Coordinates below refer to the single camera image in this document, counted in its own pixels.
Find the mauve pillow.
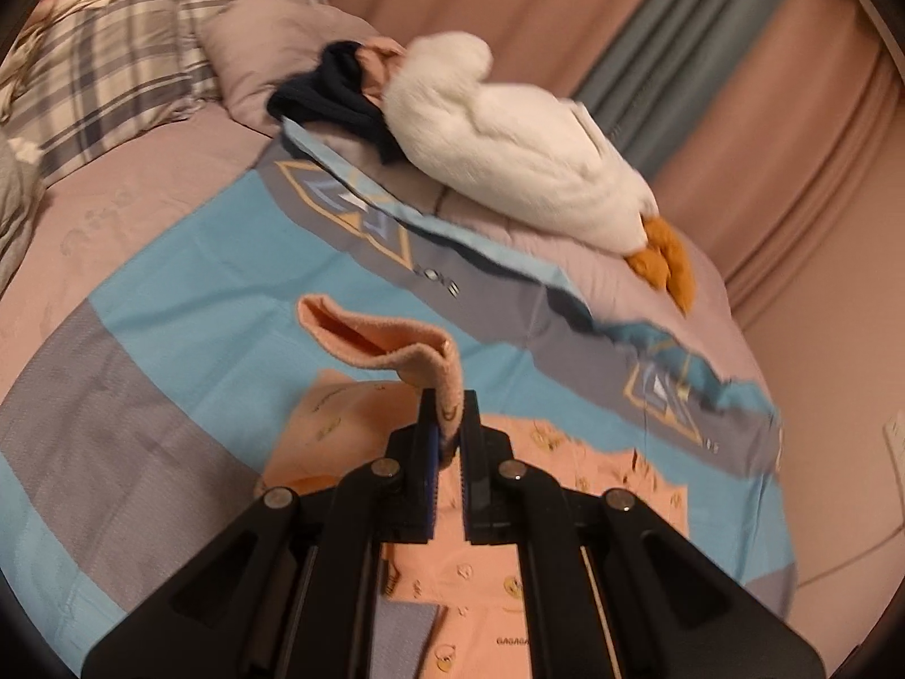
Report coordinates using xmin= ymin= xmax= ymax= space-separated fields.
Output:
xmin=200 ymin=0 xmax=377 ymax=136

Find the plaid pillow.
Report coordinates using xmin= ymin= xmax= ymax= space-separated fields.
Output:
xmin=0 ymin=0 xmax=327 ymax=186

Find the pink cartoon print garment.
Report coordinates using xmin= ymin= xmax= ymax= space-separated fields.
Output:
xmin=256 ymin=294 xmax=689 ymax=677

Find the pink curtain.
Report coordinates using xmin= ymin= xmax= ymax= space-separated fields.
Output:
xmin=331 ymin=0 xmax=903 ymax=322

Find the blue grey patterned duvet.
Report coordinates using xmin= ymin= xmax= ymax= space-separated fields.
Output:
xmin=2 ymin=135 xmax=796 ymax=671

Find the white goose plush toy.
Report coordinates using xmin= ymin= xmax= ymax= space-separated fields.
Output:
xmin=381 ymin=31 xmax=695 ymax=313

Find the dark navy garment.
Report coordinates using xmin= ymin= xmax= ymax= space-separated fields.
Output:
xmin=265 ymin=40 xmax=407 ymax=164

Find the grey blue curtain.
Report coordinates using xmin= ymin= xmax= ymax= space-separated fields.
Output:
xmin=575 ymin=0 xmax=782 ymax=179

